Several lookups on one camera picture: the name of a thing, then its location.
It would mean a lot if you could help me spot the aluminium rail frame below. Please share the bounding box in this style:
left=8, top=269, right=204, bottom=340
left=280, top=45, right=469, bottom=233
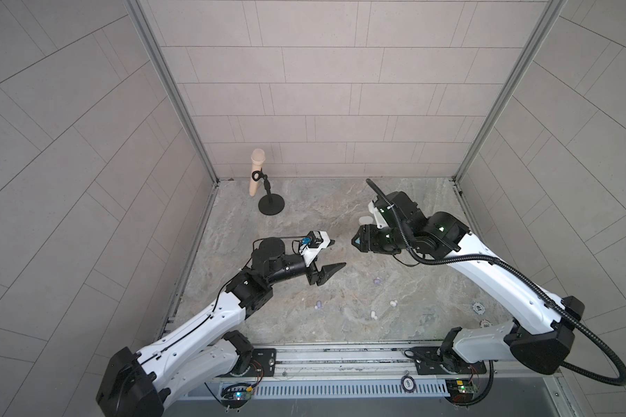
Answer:
left=164, top=342, right=536, bottom=406

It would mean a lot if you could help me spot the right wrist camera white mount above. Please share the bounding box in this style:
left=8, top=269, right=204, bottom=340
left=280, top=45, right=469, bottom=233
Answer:
left=368, top=202, right=388, bottom=229

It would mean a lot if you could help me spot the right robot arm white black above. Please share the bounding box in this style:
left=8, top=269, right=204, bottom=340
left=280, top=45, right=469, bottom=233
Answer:
left=351, top=212, right=575, bottom=375

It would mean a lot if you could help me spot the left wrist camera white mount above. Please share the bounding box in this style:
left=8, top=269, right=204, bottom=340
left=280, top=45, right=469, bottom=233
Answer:
left=298, top=231, right=330, bottom=267

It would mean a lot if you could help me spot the left circuit board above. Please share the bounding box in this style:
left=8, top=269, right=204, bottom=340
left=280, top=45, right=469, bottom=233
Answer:
left=221, top=383, right=255, bottom=401

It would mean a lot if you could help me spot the beige microphone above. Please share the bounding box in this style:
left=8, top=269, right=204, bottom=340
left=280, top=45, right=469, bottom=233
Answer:
left=249, top=149, right=266, bottom=196

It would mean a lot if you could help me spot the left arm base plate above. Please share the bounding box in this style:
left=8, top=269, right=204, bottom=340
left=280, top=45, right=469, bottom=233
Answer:
left=217, top=349, right=278, bottom=379

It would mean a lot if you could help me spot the right circuit board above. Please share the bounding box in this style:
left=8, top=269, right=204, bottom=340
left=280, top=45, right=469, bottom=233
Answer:
left=445, top=380, right=477, bottom=404

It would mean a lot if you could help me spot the black corrugated cable conduit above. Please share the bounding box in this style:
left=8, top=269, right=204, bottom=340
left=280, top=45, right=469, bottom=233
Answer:
left=364, top=178, right=626, bottom=387

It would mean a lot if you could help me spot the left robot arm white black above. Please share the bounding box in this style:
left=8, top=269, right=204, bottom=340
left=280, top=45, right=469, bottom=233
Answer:
left=96, top=231, right=344, bottom=416

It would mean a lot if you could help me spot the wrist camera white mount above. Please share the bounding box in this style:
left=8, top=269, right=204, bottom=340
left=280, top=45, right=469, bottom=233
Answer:
left=298, top=231, right=330, bottom=267
left=368, top=202, right=388, bottom=229

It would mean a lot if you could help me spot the white earbud charging case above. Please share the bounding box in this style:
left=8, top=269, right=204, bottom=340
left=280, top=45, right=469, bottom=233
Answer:
left=358, top=215, right=374, bottom=225

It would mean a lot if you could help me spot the circuit board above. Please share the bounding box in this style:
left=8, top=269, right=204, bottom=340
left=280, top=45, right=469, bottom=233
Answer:
left=445, top=380, right=477, bottom=404
left=221, top=383, right=255, bottom=401

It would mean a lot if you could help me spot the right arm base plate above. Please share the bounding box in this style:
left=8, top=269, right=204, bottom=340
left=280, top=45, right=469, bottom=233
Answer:
left=403, top=346, right=487, bottom=375

